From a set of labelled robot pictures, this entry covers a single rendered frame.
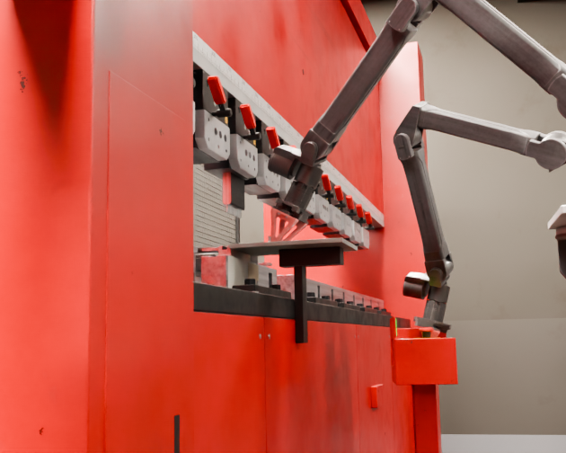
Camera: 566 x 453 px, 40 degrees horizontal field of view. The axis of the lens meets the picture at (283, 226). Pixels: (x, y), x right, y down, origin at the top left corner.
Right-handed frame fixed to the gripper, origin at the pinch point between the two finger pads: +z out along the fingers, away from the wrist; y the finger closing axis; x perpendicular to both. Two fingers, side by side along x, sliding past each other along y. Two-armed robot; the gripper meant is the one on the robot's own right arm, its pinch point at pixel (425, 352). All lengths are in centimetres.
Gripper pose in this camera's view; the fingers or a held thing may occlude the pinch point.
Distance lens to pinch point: 225.6
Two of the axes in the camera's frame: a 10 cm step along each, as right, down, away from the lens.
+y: -9.7, -2.2, 1.2
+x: -0.9, -1.3, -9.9
